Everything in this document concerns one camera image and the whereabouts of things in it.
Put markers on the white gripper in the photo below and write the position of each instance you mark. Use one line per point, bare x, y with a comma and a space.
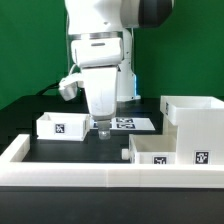
100, 88

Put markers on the white front drawer tray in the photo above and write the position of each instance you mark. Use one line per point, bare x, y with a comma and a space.
150, 149

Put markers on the white drawer tray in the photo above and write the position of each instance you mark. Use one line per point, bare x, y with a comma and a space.
150, 149
63, 126

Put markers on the white drawer cabinet box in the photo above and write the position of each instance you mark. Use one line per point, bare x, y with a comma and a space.
197, 125

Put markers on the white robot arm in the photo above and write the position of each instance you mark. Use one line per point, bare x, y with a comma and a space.
101, 50

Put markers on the white rear drawer tray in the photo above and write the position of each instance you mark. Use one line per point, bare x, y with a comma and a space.
63, 126

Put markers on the marker tag sheet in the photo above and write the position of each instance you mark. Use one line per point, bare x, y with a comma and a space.
130, 123

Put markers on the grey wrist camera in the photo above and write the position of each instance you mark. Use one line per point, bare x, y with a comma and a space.
69, 86

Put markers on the white U-shaped border frame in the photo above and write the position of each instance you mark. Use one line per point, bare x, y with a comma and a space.
15, 171

